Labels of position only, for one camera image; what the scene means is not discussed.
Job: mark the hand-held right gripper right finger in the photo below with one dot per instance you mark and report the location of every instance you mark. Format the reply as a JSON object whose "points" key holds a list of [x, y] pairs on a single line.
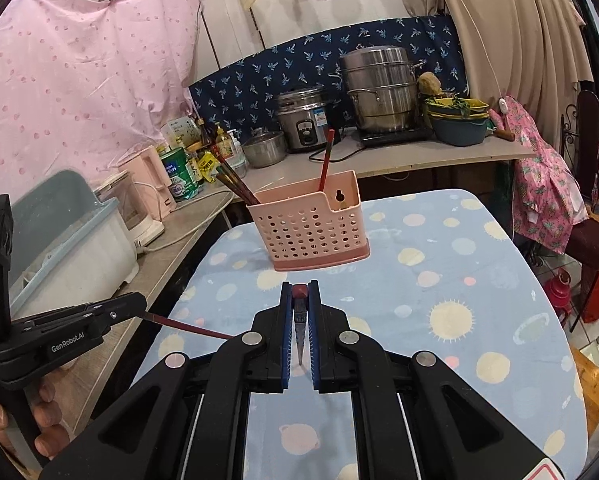
{"points": [[342, 360]]}

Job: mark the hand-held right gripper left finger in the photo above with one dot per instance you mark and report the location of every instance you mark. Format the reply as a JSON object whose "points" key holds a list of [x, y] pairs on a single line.
{"points": [[264, 360]]}

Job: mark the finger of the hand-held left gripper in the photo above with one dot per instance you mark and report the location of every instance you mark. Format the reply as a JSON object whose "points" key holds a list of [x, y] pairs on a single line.
{"points": [[79, 330]]}

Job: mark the dark red chopstick silver band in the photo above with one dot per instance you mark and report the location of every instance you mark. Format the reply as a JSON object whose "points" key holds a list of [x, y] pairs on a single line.
{"points": [[244, 185], [300, 292], [189, 326], [232, 175]]}

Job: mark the pink perforated plastic basket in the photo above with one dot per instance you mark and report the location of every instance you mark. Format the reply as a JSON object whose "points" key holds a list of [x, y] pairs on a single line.
{"points": [[304, 230]]}

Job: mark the brown chopstick gold band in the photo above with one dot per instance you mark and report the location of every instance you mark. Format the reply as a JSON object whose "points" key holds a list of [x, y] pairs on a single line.
{"points": [[229, 188]]}

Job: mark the bright red chopstick silver band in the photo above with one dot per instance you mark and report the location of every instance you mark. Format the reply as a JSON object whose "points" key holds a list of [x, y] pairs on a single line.
{"points": [[333, 136]]}

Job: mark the person's left hand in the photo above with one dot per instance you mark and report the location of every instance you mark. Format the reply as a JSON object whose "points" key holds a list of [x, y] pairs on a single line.
{"points": [[54, 420]]}

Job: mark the white and blue storage box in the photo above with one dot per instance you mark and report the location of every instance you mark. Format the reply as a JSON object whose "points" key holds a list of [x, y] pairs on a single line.
{"points": [[74, 240]]}

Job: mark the white kitchen appliance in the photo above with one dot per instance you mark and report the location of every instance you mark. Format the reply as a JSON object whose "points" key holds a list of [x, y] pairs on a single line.
{"points": [[129, 215]]}

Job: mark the blue printed tablecloth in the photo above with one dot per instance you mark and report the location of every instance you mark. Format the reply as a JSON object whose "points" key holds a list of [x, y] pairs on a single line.
{"points": [[429, 270]]}

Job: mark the pink electric kettle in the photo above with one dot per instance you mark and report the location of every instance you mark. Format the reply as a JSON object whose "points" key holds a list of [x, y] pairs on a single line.
{"points": [[149, 182]]}

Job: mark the green tin can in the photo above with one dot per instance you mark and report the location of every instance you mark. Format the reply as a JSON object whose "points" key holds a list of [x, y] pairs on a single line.
{"points": [[179, 175]]}

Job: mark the yellow packet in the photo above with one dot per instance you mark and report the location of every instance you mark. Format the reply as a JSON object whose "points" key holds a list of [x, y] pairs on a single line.
{"points": [[207, 166]]}

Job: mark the pink dotted hanging cloth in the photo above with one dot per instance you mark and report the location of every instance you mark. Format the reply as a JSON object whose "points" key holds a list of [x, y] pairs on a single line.
{"points": [[79, 85]]}

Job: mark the soap dispenser bottle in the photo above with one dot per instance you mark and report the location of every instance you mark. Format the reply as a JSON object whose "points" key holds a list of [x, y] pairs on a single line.
{"points": [[235, 152]]}

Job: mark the small steel pot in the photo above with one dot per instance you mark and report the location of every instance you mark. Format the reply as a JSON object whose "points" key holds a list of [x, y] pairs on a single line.
{"points": [[264, 149]]}

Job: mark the white and green packet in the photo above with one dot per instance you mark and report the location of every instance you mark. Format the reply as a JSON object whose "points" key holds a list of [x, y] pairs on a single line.
{"points": [[179, 132]]}

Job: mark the black induction cooker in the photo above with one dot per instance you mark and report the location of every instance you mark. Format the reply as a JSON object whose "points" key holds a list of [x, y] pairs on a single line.
{"points": [[394, 136]]}

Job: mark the steel rice cooker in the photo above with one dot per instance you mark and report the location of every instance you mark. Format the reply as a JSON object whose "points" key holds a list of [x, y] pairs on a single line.
{"points": [[302, 120]]}

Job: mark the stack of plastic bowls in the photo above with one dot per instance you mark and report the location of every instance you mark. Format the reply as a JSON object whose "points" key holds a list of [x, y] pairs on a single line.
{"points": [[457, 122]]}

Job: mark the pink pineapple print cloth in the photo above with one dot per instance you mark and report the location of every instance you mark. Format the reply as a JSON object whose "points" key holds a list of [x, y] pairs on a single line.
{"points": [[539, 185]]}

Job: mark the large steel steamer pot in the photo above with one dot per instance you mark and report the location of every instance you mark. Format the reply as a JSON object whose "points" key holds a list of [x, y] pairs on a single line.
{"points": [[379, 87]]}

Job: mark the navy leaf print cloth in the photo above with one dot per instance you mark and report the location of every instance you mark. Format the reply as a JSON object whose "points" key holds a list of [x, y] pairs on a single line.
{"points": [[259, 75]]}

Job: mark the yellow loofah sponge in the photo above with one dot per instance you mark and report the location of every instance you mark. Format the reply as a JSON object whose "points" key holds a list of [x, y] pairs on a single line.
{"points": [[429, 84]]}

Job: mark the black iron chair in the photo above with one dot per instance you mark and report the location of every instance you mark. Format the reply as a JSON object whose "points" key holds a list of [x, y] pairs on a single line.
{"points": [[587, 125]]}

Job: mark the beige curtain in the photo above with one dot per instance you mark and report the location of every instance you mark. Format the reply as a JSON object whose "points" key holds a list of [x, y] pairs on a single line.
{"points": [[509, 25]]}

